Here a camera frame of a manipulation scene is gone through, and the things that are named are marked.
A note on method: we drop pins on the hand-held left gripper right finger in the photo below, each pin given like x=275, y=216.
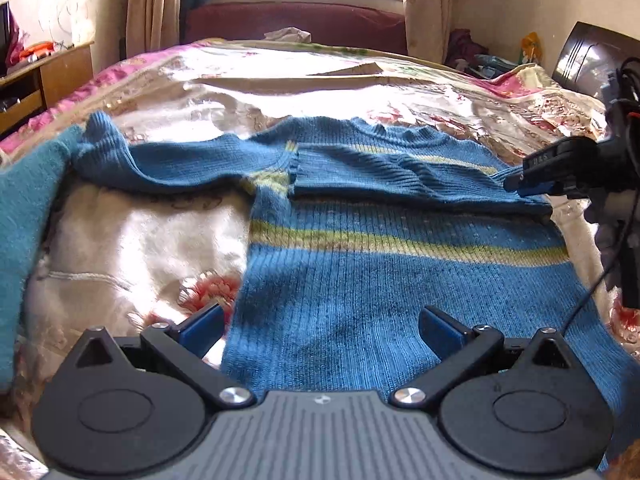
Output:
x=440, y=332

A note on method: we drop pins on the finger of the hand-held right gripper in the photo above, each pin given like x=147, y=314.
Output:
x=537, y=189

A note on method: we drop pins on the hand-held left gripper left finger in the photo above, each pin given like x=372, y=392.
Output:
x=205, y=330

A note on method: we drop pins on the blue striped knit sweater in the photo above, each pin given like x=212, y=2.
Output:
x=350, y=300

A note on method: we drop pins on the teal clothes pile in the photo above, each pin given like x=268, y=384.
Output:
x=495, y=62

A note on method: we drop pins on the floral satin bedspread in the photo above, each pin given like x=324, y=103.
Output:
x=150, y=240

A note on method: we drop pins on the black glossy panel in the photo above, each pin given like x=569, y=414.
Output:
x=582, y=57

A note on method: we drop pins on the yellow toy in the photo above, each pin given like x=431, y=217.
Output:
x=531, y=47

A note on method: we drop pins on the dark red cloth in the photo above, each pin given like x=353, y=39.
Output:
x=462, y=45

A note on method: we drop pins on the teal knit cloth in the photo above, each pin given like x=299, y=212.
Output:
x=25, y=220

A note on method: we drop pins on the beige curtain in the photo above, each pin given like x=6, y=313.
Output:
x=425, y=10
x=152, y=5

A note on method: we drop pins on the maroon headboard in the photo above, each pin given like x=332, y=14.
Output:
x=300, y=17

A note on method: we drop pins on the wooden side cabinet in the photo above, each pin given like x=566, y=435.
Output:
x=60, y=75

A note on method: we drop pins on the white crumpled cloth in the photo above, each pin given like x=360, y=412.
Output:
x=287, y=35

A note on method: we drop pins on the orange item on desk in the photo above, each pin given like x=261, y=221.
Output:
x=37, y=49

